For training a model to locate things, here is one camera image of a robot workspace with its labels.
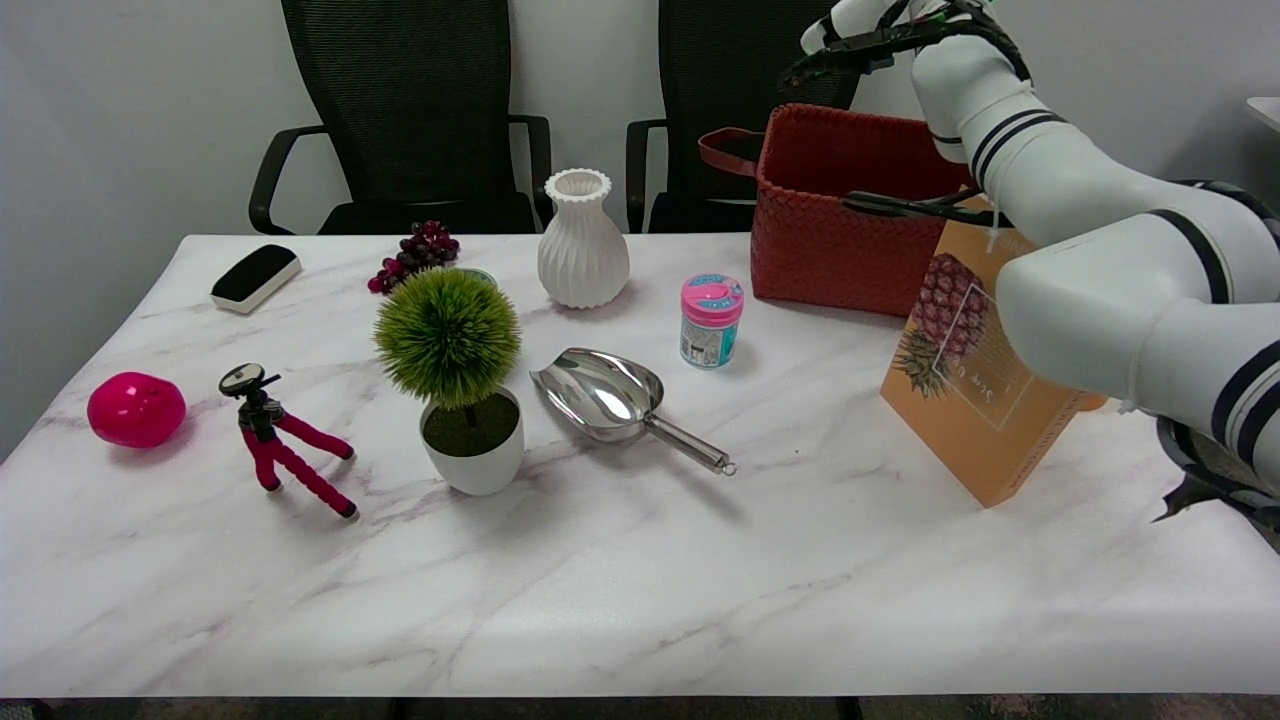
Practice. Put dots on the red woven basket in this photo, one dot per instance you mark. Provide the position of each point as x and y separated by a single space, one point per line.
830 240

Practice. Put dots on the silver metal scoop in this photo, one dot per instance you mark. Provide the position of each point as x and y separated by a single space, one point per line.
600 392

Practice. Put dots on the pink lid teal jar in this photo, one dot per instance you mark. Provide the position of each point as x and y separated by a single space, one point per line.
711 320

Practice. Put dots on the white ribbed vase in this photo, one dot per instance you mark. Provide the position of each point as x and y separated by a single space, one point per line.
583 250

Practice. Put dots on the small teal round lid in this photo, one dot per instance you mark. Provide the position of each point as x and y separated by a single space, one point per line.
482 273

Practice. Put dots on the green ball plant white pot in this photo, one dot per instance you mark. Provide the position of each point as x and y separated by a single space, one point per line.
450 350

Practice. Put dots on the dark red artificial grapes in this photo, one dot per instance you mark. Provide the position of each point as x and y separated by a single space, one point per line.
420 252

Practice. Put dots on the black mesh office chair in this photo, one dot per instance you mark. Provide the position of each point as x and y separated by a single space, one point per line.
720 60
410 90

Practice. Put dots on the orange pineapple book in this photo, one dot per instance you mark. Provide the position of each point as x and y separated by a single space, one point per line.
960 410

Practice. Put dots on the pink flexible mini tripod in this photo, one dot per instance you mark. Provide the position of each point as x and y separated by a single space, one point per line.
275 440

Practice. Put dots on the black white board eraser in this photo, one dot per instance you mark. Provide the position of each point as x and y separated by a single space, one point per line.
255 275

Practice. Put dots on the pink plastic ball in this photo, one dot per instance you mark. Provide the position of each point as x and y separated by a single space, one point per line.
135 408

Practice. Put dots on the white side desk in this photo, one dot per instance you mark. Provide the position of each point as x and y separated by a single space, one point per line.
1265 110

